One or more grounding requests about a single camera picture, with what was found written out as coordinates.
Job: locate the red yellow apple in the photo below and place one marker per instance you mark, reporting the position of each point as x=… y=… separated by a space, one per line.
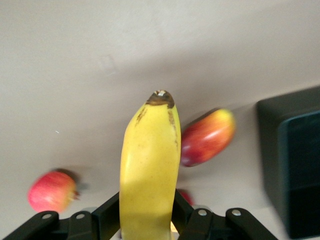
x=187 y=197

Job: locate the small grey tape patch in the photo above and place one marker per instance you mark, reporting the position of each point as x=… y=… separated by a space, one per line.
x=107 y=63

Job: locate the red yellow mango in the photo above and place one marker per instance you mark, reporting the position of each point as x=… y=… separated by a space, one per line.
x=207 y=137

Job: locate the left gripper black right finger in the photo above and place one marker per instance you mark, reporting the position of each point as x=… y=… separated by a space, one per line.
x=200 y=225

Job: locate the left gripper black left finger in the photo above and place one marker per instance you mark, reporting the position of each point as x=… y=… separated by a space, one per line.
x=100 y=220

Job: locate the red pink pomegranate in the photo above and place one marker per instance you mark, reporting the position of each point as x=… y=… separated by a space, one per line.
x=50 y=191

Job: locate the yellow banana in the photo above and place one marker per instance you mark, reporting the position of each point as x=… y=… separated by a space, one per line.
x=150 y=162

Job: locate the black plastic box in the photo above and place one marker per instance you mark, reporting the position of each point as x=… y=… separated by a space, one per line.
x=300 y=162

